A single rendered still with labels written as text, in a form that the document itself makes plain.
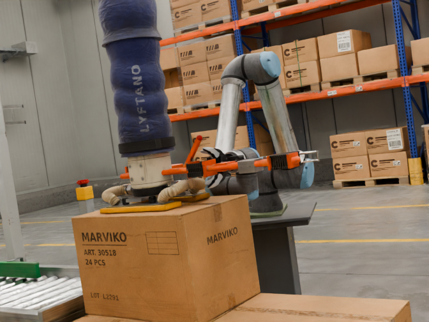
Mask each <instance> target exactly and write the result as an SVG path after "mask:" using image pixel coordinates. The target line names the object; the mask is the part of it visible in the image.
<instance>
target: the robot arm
mask: <svg viewBox="0 0 429 322"><path fill-rule="evenodd" d="M280 74H281V64H280V60H279V58H278V56H277V55H276V54H275V53H274V52H271V51H269V52H265V51H264V52H258V53H253V54H243V55H240V56H238V57H236V58H235V59H233V60H232V61H231V62H230V63H229V64H228V65H227V67H226V68H225V69H224V71H223V73H222V76H221V81H220V84H221V85H222V86H223V91H222V100H221V105H220V114H219V119H218V128H217V133H216V142H215V147H214V148H210V147H205V148H202V149H203V150H201V151H200V152H201V153H204V154H208V155H209V156H210V157H206V160H212V159H216V164H218V163H221V162H227V161H235V162H237V160H242V159H252V158H262V159H263V157H260V156H259V153H258V152H257V151H256V150H255V149H253V148H242V149H237V150H235V149H234V145H235V139H236V129H237V119H238V114H239V104H240V99H241V90H242V89H243V88H244V87H245V85H246V81H247V80H252V79H253V81H254V84H255V86H256V88H257V92H258V95H259V98H260V102H261V105H262V109H263V111H264V115H265V118H266V121H267V125H268V128H269V132H270V134H271V138H272V141H273V144H274V147H275V151H276V154H279V153H285V152H291V151H300V150H299V148H298V145H297V141H296V137H295V135H294V131H293V127H292V123H291V120H290V116H289V112H288V110H287V106H286V103H285V99H284V95H283V91H282V87H281V85H280V81H279V75H280ZM301 152H302V151H300V153H301ZM206 160H205V161H206ZM217 173H218V174H215V175H212V176H208V177H207V178H206V180H205V181H206V182H205V185H206V187H205V191H206V193H209V194H210V196H231V195H244V194H246V195H247V197H248V206H249V211H250V213H268V212H273V211H279V210H282V209H283V203H282V200H281V199H280V196H279V195H278V189H303V188H309V187H311V185H312V183H313V177H314V164H313V162H308V163H302V164H301V165H300V166H298V167H294V168H292V169H279V170H270V171H268V167H264V170H263V171H259V172H251V173H243V174H239V171H238V169H233V170H231V171H224V172H217ZM231 173H236V177H233V176H231Z"/></svg>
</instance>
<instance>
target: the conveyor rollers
mask: <svg viewBox="0 0 429 322"><path fill-rule="evenodd" d="M81 293H82V285H81V281H80V277H75V278H73V279H69V277H67V276H65V277H63V278H60V279H58V277H57V276H53V277H50V278H47V277H46V276H45V275H44V276H41V277H40V278H38V279H34V278H18V277H0V307H11V308H18V309H32V310H41V309H44V308H46V307H49V306H51V305H54V304H56V303H58V302H61V301H63V300H66V299H68V298H71V297H73V296H76V295H78V294H81Z"/></svg>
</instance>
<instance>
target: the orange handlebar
mask: <svg viewBox="0 0 429 322"><path fill-rule="evenodd" d="M300 161H301V158H300V157H299V156H296V157H292V158H291V162H292V164H295V163H298V162H300ZM171 165H172V168H171V169H167V170H163V171H162V175H164V176H165V175H173V174H186V168H183V164H171ZM254 166H255V167H264V166H267V159H263V160H258V161H255V163H254ZM233 169H238V165H237V162H235V161H227V162H221V163H218V164H213V165H207V166H206V171H216V172H224V171H231V170H233ZM120 178H121V179H130V176H129V173H123V174H120Z"/></svg>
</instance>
